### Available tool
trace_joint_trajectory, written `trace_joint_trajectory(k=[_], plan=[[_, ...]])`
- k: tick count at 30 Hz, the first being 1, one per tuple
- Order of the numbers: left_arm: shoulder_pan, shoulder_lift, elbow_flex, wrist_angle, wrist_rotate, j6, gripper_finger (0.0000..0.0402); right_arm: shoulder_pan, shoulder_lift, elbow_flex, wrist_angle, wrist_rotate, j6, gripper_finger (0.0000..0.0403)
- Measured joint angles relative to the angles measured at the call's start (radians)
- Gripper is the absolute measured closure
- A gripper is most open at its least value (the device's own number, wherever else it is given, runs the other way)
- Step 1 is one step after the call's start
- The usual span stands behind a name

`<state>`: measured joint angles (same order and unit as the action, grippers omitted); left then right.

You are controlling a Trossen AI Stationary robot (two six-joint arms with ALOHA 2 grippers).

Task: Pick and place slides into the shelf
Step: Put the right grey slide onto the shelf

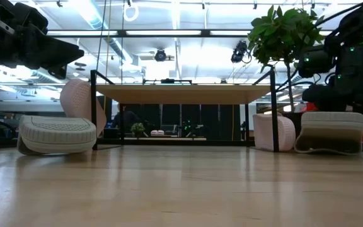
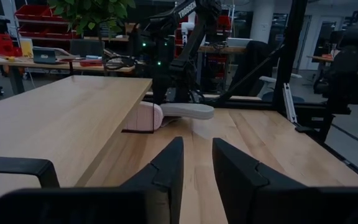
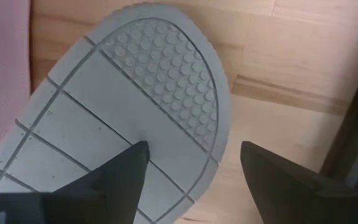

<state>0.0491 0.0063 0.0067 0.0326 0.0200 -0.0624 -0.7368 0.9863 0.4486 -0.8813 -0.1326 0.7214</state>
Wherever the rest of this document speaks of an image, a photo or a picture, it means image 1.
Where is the small green background plant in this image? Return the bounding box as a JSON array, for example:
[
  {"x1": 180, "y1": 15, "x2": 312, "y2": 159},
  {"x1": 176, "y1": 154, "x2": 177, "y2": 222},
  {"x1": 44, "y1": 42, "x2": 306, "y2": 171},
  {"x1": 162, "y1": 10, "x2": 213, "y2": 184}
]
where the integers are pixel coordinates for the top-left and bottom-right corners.
[{"x1": 130, "y1": 122, "x2": 146, "y2": 139}]

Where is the black frame wooden shelf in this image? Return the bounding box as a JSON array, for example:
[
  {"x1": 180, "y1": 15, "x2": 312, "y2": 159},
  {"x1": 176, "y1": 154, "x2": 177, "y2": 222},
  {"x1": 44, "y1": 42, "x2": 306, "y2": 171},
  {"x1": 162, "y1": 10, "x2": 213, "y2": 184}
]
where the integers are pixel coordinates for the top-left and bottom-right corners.
[{"x1": 89, "y1": 67, "x2": 280, "y2": 153}]

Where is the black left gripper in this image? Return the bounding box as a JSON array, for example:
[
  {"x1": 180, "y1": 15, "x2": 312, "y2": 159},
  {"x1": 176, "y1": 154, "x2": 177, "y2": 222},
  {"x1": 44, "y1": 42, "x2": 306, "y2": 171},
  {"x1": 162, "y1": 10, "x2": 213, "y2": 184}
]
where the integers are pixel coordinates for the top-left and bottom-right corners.
[{"x1": 0, "y1": 0, "x2": 85, "y2": 80}]

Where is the black ceiling spot lamp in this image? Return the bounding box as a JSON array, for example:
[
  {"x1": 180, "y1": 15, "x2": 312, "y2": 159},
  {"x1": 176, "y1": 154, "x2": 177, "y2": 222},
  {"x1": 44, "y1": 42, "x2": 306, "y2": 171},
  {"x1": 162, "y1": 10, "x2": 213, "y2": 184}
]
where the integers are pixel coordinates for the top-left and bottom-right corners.
[
  {"x1": 230, "y1": 40, "x2": 252, "y2": 64},
  {"x1": 154, "y1": 48, "x2": 168, "y2": 62}
]

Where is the white hanging ring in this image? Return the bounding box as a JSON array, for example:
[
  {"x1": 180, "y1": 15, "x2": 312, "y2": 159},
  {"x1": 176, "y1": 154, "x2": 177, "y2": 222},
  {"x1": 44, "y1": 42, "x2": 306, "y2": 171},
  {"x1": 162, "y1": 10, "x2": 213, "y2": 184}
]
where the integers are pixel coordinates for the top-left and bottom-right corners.
[{"x1": 123, "y1": 2, "x2": 140, "y2": 23}]

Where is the black bracket bar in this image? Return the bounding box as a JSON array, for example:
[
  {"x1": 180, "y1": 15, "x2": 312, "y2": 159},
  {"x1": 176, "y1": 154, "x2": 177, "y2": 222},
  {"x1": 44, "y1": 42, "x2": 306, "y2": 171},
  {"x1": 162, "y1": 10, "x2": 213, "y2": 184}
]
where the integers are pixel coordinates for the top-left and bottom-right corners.
[{"x1": 142, "y1": 78, "x2": 193, "y2": 86}]

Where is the green potted plant black pot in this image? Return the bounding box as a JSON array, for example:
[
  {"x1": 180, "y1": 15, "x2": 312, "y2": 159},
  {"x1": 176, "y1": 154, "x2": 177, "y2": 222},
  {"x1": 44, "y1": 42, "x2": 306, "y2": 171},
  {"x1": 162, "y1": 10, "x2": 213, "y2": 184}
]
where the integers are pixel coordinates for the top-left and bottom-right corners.
[{"x1": 247, "y1": 4, "x2": 326, "y2": 139}]

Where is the grey rubber slide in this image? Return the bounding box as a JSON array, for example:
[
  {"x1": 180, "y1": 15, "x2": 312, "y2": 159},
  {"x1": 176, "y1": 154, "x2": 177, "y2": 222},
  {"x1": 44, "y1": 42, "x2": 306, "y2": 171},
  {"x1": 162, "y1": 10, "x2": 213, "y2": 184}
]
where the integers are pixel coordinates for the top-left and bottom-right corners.
[
  {"x1": 16, "y1": 115, "x2": 98, "y2": 156},
  {"x1": 294, "y1": 111, "x2": 363, "y2": 155}
]

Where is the person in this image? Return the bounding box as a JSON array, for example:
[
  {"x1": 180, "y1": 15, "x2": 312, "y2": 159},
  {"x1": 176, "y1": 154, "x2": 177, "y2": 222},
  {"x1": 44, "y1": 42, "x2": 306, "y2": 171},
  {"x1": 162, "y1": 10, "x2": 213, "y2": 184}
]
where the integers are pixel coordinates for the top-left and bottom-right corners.
[{"x1": 111, "y1": 103, "x2": 142, "y2": 130}]

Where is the black hanging cable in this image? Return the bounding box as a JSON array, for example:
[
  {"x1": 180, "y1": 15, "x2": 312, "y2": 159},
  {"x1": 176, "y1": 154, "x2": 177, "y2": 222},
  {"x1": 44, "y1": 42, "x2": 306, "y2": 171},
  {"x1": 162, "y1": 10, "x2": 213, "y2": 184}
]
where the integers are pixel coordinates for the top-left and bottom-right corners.
[{"x1": 95, "y1": 0, "x2": 107, "y2": 73}]

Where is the black overhead crossbar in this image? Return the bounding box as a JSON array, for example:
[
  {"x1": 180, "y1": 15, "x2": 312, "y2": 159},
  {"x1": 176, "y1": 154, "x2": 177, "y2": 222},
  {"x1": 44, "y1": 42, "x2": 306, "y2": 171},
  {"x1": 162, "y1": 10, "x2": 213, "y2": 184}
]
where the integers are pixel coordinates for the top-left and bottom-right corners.
[{"x1": 47, "y1": 29, "x2": 333, "y2": 37}]

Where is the pink rubber slide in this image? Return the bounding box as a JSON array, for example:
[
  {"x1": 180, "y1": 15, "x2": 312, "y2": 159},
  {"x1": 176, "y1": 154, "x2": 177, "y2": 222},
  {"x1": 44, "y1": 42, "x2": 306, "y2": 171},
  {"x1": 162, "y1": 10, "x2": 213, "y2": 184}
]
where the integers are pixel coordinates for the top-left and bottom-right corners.
[
  {"x1": 59, "y1": 78, "x2": 107, "y2": 137},
  {"x1": 252, "y1": 113, "x2": 296, "y2": 153}
]

